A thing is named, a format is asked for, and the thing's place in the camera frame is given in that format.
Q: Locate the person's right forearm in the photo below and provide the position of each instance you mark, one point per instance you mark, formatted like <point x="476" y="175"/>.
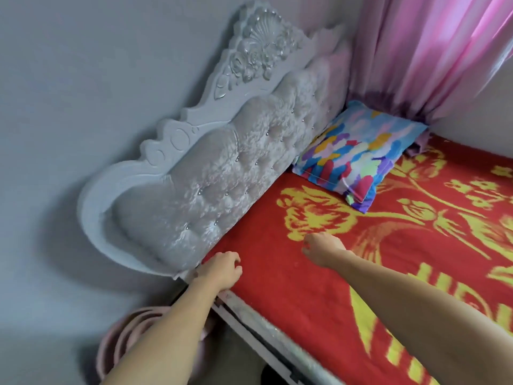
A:
<point x="425" y="316"/>

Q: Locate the person's left fingers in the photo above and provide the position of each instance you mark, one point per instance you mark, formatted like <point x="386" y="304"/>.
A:
<point x="235" y="265"/>

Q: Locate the person's left hand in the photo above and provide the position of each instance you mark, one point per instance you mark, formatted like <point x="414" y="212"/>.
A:
<point x="218" y="270"/>

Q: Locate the person's right hand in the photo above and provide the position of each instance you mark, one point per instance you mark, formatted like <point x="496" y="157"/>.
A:
<point x="322" y="248"/>

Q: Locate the person's right fingers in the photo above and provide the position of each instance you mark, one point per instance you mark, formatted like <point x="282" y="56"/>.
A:
<point x="309" y="246"/>

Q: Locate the colourful patterned pillow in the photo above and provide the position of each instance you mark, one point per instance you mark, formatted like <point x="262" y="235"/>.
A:
<point x="356" y="156"/>

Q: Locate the pink plastic basin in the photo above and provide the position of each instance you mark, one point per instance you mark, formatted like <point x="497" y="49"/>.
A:
<point x="120" y="336"/>

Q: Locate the person's left forearm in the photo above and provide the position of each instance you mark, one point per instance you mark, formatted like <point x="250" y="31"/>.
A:
<point x="168" y="336"/>

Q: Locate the white tufted ornate headboard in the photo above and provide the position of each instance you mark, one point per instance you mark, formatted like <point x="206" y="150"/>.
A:
<point x="212" y="156"/>

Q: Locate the red yellow floral blanket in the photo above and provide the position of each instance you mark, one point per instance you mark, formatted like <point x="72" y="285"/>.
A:
<point x="400" y="256"/>

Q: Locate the pink curtain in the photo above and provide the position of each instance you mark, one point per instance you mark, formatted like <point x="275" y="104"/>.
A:
<point x="429" y="52"/>

